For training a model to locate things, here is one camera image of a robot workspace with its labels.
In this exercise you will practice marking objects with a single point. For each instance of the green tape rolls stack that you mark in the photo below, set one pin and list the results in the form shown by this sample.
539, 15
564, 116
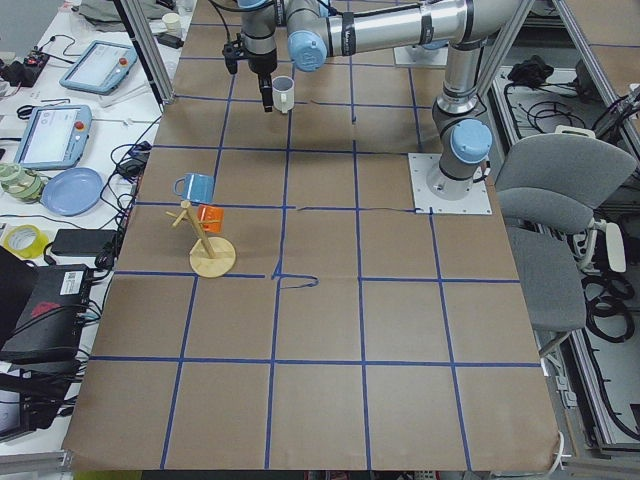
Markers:
21, 183

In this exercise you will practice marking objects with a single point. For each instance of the grey cloth pile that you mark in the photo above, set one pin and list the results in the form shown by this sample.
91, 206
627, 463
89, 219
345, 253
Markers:
105, 11

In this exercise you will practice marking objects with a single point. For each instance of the white mug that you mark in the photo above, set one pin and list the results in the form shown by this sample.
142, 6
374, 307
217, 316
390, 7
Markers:
283, 93

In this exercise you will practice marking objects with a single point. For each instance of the aluminium frame post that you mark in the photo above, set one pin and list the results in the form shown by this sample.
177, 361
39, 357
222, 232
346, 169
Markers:
140, 34

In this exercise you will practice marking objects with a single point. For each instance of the yellow tape roll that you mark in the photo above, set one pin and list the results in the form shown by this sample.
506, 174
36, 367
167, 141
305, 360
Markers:
26, 241

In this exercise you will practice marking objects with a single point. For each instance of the black power adapter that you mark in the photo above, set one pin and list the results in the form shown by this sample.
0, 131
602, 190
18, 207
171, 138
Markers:
81, 242

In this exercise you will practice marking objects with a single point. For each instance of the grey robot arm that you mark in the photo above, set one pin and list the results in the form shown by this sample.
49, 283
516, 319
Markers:
316, 32

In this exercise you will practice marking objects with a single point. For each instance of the lower blue teach pendant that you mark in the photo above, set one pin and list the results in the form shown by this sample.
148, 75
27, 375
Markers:
55, 137

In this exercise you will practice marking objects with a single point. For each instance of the white paper cup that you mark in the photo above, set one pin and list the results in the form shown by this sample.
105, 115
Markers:
172, 22

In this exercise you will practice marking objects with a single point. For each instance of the black cloth bundle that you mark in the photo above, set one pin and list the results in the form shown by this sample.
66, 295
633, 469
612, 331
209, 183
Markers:
532, 72

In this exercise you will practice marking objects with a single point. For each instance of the upper blue teach pendant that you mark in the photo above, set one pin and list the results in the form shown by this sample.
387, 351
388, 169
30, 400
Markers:
101, 68

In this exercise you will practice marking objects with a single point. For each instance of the blue plastic cup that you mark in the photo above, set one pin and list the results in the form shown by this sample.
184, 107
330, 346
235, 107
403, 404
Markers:
195, 187

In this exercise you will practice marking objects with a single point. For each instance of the orange plastic cup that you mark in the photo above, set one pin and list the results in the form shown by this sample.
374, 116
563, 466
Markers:
210, 218

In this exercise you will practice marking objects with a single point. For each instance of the black box device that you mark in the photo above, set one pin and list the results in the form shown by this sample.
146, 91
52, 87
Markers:
49, 326

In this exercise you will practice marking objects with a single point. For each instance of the blue teach pendant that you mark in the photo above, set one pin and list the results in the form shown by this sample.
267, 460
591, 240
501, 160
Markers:
55, 137
101, 68

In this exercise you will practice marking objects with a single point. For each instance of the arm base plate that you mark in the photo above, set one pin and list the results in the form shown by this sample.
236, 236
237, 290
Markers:
417, 56
434, 193

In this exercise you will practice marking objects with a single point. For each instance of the grey office chair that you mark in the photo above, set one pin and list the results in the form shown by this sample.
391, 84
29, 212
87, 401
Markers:
555, 180

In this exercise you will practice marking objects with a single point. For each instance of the blue plate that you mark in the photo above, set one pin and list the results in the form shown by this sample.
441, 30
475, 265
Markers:
73, 191

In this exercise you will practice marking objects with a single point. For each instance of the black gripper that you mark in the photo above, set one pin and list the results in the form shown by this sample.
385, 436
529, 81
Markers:
262, 64

